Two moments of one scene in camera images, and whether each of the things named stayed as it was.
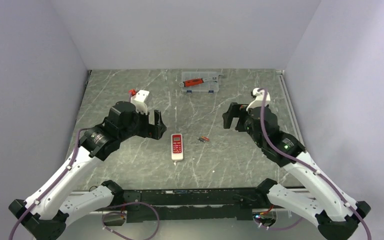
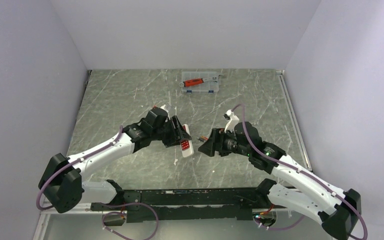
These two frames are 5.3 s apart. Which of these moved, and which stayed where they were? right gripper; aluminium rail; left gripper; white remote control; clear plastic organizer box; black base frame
Moved: right gripper; left gripper; white remote control
Stayed: black base frame; aluminium rail; clear plastic organizer box
